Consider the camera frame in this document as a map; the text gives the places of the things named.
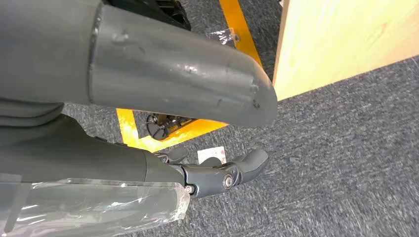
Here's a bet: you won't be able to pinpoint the black caster wheel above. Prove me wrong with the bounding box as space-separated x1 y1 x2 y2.
146 113 197 141

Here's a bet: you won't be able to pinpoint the black machine base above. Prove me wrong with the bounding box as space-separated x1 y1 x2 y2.
104 0 192 32

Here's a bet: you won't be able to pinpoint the clear tape scrap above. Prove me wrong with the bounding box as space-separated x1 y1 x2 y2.
209 28 241 46

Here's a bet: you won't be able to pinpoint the white paper label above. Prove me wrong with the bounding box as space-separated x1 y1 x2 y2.
197 146 227 165

